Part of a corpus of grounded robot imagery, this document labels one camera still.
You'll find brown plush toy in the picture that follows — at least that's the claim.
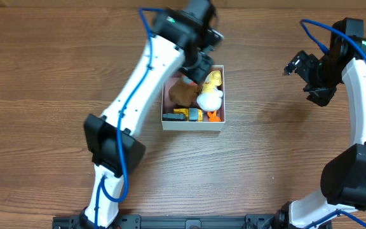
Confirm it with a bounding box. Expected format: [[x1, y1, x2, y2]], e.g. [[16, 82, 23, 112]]
[[168, 78, 202, 107]]

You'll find white orange plush duck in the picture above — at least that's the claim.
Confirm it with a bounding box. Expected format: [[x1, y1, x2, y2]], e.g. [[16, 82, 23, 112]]
[[196, 71, 224, 122]]

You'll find yellow grey toy truck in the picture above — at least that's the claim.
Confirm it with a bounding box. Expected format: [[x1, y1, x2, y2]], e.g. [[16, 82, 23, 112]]
[[162, 108, 204, 122]]

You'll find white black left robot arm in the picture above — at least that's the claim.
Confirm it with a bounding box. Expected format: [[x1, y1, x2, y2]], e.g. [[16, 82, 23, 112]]
[[79, 6, 224, 228]]

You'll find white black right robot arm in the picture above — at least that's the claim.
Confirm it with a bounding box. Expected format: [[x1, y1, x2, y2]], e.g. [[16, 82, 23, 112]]
[[271, 35, 366, 228]]

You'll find white box pink interior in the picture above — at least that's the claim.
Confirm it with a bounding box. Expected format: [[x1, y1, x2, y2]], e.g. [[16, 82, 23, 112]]
[[161, 65, 226, 131]]

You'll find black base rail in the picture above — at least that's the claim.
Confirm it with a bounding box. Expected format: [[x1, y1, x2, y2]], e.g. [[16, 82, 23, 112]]
[[51, 213, 333, 229]]

